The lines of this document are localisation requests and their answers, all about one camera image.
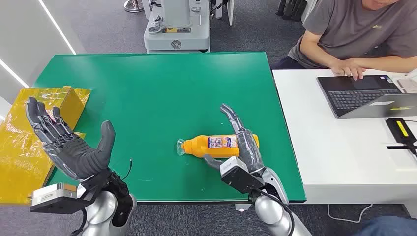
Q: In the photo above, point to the green table mat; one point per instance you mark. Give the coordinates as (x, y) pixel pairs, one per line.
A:
(163, 94)

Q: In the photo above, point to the person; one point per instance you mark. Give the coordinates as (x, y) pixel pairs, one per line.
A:
(355, 29)

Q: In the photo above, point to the yellow cardboard box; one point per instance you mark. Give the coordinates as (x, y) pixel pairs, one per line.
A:
(19, 153)

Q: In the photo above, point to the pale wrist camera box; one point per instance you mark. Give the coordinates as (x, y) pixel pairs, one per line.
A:
(238, 176)
(52, 193)

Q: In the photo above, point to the dark grey laptop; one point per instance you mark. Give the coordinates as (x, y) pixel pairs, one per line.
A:
(355, 96)

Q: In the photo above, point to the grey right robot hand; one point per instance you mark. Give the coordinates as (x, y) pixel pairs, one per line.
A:
(248, 148)

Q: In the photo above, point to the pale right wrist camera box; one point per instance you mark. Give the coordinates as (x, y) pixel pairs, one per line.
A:
(238, 176)

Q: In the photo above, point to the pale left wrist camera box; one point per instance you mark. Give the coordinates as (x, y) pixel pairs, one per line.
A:
(52, 193)

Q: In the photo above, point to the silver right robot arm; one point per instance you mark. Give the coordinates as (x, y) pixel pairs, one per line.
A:
(272, 213)

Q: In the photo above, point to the black device with yellow label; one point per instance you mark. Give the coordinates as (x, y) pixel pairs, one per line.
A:
(401, 130)

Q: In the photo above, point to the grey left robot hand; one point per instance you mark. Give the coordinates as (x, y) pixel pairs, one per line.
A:
(75, 153)

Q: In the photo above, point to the orange plastic bottle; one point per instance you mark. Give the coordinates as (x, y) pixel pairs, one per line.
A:
(198, 146)

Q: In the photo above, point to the person's leg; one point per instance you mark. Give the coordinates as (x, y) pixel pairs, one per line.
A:
(387, 227)

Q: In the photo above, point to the white machine stand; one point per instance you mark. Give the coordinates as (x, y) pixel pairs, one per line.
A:
(177, 35)

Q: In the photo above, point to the chrome stanchion base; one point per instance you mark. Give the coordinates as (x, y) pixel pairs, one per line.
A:
(133, 6)

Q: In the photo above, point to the white desk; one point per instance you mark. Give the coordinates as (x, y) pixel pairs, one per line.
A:
(338, 153)

